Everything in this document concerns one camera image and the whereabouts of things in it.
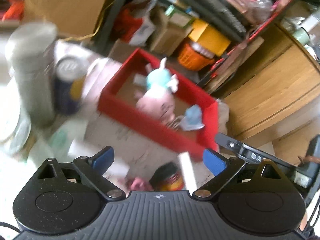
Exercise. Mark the yellow blue drink can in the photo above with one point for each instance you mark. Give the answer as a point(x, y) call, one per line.
point(70, 75)

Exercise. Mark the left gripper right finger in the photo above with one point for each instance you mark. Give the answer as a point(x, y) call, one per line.
point(224, 171)

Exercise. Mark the silver thermos bottle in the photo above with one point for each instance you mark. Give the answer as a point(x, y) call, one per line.
point(30, 54)

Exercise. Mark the yellow cardboard box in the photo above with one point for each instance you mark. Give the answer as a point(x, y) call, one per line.
point(208, 37)

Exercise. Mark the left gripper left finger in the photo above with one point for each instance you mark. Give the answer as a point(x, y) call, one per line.
point(91, 170)

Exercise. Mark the brown cardboard box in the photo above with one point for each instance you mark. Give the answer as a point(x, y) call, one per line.
point(167, 36)

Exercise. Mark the orange plastic basket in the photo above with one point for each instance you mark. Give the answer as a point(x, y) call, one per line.
point(192, 60)

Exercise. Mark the mint green cup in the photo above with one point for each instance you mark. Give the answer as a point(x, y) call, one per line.
point(301, 36)

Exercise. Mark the pink knitted hat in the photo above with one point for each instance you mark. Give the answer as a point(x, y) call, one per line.
point(138, 184)

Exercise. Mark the red white plastic bag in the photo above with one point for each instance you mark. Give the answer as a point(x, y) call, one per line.
point(133, 24)

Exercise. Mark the green white box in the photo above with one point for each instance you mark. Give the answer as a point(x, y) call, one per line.
point(178, 18)

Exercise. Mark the wooden tv stand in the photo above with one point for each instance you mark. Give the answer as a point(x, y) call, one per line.
point(72, 17)

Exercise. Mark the white foam block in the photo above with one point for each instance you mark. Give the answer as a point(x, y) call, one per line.
point(187, 172)

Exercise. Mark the blue face mask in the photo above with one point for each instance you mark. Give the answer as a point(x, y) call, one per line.
point(192, 119)

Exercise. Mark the pink pig plush toy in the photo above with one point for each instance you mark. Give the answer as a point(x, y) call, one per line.
point(158, 101)

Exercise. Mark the pink patterned plastic bag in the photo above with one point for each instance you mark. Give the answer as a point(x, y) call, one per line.
point(255, 11)

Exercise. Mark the black red toy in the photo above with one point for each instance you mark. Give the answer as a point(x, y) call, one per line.
point(167, 178)

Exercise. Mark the red cardboard box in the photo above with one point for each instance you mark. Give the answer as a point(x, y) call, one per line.
point(117, 100)

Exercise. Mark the wooden cabinet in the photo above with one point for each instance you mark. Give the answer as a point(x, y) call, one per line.
point(273, 97)

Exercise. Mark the black metal shelf rack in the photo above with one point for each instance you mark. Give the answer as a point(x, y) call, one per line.
point(221, 14)

